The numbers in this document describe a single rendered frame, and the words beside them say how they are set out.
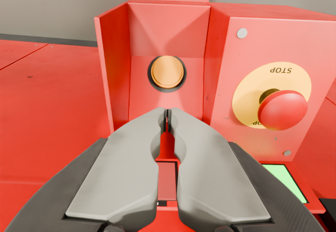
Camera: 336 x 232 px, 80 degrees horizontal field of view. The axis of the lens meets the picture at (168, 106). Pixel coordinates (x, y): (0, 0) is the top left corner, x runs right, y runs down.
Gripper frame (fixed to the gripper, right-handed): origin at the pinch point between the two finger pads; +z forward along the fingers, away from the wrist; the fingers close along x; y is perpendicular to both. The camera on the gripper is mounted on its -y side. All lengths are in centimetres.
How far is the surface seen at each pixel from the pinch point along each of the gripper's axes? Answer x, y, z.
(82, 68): -26, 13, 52
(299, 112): 10.9, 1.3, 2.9
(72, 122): -18.6, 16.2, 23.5
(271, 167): 12.1, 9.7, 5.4
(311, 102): 14.0, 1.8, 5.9
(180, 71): 1.6, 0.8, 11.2
